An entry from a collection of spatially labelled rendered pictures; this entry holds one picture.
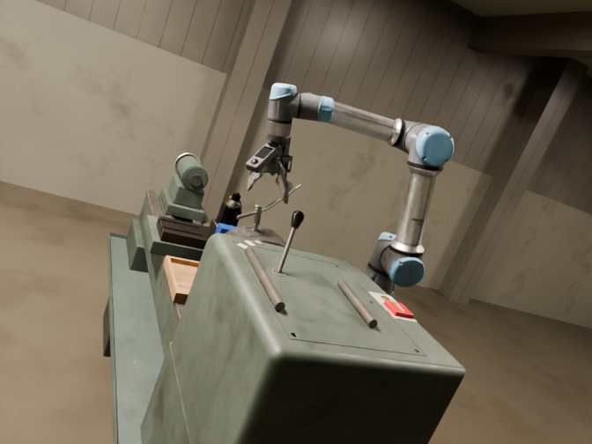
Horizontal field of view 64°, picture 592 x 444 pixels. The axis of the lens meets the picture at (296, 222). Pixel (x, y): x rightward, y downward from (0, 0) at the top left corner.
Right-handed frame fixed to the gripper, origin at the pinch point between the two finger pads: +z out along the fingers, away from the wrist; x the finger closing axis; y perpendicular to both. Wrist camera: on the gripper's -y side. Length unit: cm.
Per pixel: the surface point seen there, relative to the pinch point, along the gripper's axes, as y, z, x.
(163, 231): 10, 32, 54
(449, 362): -23, 14, -69
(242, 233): -7.4, 10.7, 1.9
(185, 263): 11, 42, 41
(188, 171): 58, 21, 87
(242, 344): -53, 11, -34
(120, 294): 11, 72, 80
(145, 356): -10, 74, 39
